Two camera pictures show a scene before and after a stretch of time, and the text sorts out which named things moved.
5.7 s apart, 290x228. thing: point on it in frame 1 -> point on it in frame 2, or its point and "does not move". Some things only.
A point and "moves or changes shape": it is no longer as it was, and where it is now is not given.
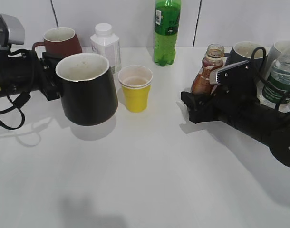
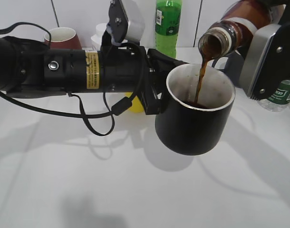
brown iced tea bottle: (213, 61) -> (235, 30)
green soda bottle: (167, 27) does not move
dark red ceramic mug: (60, 41) does not move
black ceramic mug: (87, 89) moves or changes shape
